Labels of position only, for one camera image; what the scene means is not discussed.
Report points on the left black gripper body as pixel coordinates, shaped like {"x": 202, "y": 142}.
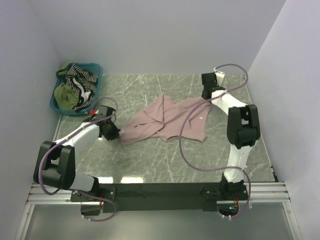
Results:
{"x": 112, "y": 131}

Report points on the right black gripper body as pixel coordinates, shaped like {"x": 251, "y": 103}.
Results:
{"x": 202, "y": 94}

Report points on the pink tank top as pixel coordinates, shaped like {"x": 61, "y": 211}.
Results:
{"x": 163, "y": 118}

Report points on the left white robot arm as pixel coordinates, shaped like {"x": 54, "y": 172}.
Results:
{"x": 56, "y": 162}

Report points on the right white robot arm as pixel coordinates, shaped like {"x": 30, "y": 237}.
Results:
{"x": 243, "y": 130}

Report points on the black white striped tank top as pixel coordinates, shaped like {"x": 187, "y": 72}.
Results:
{"x": 85, "y": 83}

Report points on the green tank top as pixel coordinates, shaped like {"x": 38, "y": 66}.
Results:
{"x": 65, "y": 96}

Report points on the teal plastic basket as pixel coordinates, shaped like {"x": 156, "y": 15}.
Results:
{"x": 93, "y": 67}

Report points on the black base beam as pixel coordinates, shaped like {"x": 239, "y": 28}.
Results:
{"x": 170, "y": 196}

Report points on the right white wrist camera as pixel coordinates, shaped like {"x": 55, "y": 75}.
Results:
{"x": 219, "y": 76}

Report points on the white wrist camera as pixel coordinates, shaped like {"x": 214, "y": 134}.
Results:
{"x": 219, "y": 76}
{"x": 92, "y": 115}

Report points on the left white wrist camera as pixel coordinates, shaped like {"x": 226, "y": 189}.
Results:
{"x": 92, "y": 115}

